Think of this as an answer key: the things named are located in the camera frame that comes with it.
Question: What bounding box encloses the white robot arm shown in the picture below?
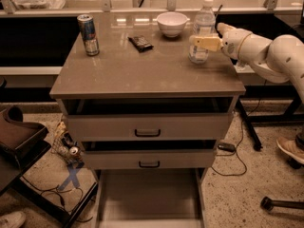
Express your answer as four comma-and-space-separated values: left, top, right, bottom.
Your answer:
189, 23, 304, 103

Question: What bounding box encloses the small background water bottle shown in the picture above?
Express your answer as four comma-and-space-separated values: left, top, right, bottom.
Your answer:
236, 60, 246, 71

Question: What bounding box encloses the top drawer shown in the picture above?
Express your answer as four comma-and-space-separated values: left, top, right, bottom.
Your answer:
64, 98, 236, 143

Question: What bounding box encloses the drawer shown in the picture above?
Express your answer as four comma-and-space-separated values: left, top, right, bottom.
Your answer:
91, 169, 207, 228
64, 98, 236, 143
83, 140, 216, 170

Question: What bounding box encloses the blue energy drink can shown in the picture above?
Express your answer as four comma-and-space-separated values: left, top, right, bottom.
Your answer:
77, 14, 100, 56

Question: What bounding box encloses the black snack packet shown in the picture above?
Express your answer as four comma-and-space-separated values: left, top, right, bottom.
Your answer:
128, 36, 154, 52

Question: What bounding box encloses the wire basket with cans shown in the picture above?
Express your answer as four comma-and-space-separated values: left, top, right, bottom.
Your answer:
51, 122, 83, 164

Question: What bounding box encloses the blue tape cross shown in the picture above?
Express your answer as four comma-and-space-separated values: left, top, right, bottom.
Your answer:
58, 162, 84, 191

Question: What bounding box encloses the black side table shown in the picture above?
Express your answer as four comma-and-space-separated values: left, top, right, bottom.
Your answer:
0, 140, 99, 228

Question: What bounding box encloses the tan shoe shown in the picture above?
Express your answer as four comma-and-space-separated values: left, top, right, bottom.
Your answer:
276, 137, 304, 164

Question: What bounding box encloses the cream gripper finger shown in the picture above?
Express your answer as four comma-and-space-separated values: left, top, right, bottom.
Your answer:
189, 35, 222, 51
217, 23, 236, 35

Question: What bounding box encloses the bottom drawer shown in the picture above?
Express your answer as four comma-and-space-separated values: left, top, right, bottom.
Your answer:
91, 169, 207, 228

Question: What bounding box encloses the grey drawer cabinet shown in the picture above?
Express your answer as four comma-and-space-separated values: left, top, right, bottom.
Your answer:
49, 10, 247, 228

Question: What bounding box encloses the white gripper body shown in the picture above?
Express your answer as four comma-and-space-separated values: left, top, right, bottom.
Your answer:
220, 28, 252, 60

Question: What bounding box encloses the black chair leg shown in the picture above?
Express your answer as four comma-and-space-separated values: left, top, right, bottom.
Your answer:
260, 197, 304, 211

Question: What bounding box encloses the white shoe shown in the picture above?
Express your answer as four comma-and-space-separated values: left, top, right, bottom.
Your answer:
0, 211, 26, 228

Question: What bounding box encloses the black power adapter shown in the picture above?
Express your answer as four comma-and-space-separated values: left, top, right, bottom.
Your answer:
218, 142, 236, 153

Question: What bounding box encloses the clear plastic water bottle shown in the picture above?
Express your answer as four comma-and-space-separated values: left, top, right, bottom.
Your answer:
188, 0, 216, 65

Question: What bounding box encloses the white bowl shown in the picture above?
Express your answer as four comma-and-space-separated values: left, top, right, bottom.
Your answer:
157, 11, 188, 38

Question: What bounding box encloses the middle drawer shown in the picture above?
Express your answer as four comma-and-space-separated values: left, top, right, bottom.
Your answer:
83, 140, 216, 170

